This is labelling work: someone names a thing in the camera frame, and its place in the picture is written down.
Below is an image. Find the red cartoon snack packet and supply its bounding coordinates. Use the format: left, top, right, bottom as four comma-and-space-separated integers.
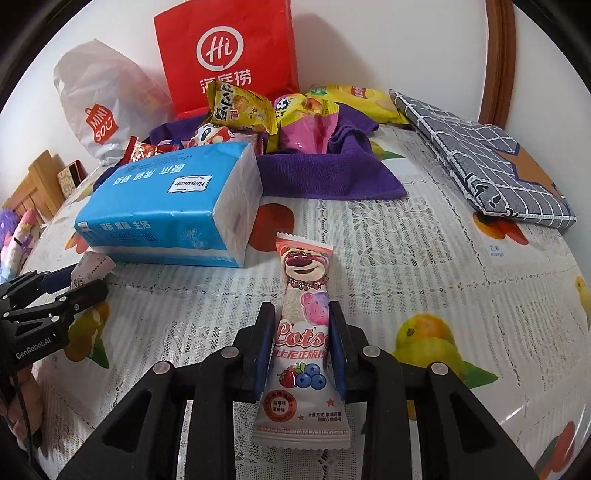
191, 122, 241, 148

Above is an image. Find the red paper bag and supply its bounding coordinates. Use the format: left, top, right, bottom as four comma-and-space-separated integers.
154, 0, 301, 116

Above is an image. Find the red gold snack packet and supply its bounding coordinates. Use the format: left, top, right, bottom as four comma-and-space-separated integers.
122, 135, 160, 163

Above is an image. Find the yellow chips bag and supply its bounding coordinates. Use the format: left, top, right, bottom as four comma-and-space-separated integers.
307, 84, 409, 125

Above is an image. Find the grey plaid folded cloth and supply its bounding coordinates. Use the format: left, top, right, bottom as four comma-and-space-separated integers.
388, 89, 577, 229

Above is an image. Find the purple towel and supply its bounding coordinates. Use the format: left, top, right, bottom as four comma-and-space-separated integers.
95, 104, 408, 201

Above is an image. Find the brown door frame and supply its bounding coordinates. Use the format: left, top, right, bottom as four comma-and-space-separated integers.
478, 0, 517, 125

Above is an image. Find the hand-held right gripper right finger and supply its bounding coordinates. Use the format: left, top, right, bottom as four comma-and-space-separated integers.
327, 300, 539, 480

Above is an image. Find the white plastic shopping bag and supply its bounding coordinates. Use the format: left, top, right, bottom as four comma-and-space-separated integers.
53, 39, 176, 167

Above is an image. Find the white snack packet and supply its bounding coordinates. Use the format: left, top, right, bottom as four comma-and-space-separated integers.
70, 253, 116, 291

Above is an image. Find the blue tissue pack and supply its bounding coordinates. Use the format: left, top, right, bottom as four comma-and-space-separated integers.
74, 141, 264, 268

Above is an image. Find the framed picture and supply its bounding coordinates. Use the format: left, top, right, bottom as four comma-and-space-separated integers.
57, 160, 88, 195

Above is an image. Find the yellow cracker snack packet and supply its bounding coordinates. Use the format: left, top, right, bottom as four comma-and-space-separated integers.
205, 80, 278, 136

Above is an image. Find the pink bear snack packet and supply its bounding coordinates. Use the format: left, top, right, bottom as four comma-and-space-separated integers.
252, 233, 352, 450

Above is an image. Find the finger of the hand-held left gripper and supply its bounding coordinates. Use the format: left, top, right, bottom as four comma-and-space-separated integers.
0, 279, 109, 326
0, 265, 77, 309

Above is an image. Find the purple pink plush toy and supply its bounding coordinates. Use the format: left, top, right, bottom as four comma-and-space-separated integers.
0, 208, 38, 282

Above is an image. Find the person's left hand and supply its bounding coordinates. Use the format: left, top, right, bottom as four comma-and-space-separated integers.
0, 362, 44, 439

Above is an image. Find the pink yellow snack packet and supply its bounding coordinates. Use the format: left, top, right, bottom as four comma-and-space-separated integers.
272, 92, 342, 155

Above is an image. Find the wooden headboard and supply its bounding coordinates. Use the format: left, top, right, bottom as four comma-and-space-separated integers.
2, 154, 68, 222

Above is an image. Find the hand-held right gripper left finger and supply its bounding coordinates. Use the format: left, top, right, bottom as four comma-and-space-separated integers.
58, 302, 277, 480

